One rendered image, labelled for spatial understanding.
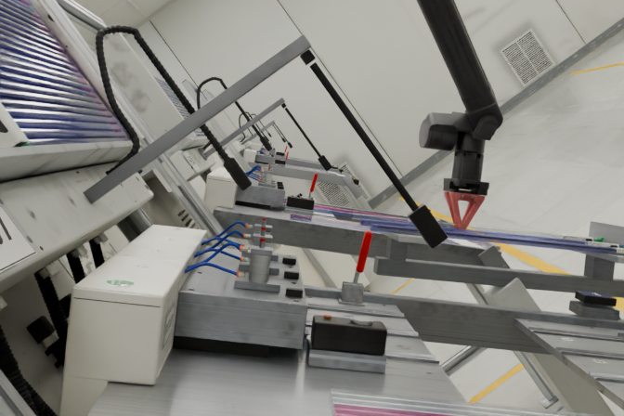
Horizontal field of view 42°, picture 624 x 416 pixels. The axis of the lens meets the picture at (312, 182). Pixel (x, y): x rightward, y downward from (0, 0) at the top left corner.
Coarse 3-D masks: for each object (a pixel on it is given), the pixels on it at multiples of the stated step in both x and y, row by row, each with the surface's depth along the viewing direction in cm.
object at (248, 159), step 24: (192, 96) 542; (216, 120) 558; (240, 144) 576; (288, 144) 590; (216, 168) 550; (264, 168) 551; (288, 168) 552; (312, 168) 621; (336, 168) 623; (360, 192) 551; (240, 240) 620; (312, 264) 557; (336, 264) 558; (336, 288) 555
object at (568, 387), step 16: (496, 288) 151; (512, 288) 148; (496, 304) 148; (512, 304) 148; (528, 304) 148; (544, 368) 149; (560, 368) 149; (560, 384) 149; (576, 384) 150; (560, 400) 154; (576, 400) 150; (592, 400) 150
